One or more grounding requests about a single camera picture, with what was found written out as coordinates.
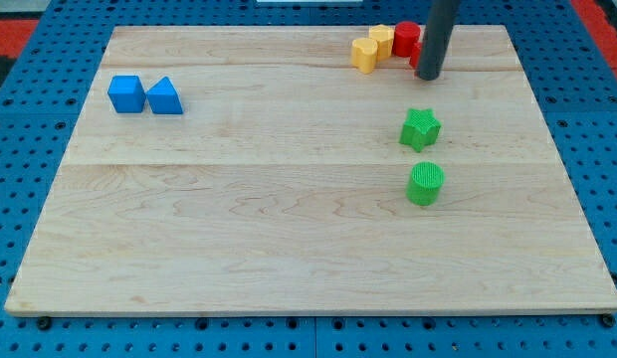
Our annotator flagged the green star block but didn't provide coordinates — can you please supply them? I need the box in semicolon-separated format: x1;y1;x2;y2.
398;108;442;152

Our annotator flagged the light wooden board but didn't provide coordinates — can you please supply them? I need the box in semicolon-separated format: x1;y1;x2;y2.
5;25;617;317

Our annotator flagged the green cylinder block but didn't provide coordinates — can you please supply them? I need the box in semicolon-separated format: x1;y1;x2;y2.
406;162;445;206

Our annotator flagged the yellow heart block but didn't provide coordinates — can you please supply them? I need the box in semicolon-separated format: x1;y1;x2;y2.
350;38;378;74

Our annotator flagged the yellow hexagon block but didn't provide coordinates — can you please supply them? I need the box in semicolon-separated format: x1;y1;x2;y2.
368;25;394;62

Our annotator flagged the blue triangular prism block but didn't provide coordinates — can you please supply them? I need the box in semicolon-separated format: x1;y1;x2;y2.
146;77;184;114

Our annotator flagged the red block behind rod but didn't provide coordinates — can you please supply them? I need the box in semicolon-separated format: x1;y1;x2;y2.
409;42;423;69

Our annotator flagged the red cylinder block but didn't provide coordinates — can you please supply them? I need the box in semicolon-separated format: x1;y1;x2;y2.
392;21;421;58

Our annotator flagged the blue cube block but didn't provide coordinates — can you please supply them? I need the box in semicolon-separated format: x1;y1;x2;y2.
107;75;146;113

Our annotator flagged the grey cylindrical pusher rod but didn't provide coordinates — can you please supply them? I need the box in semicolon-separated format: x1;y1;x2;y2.
416;0;461;81

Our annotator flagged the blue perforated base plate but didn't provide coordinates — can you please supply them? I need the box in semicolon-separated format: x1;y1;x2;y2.
0;1;617;357

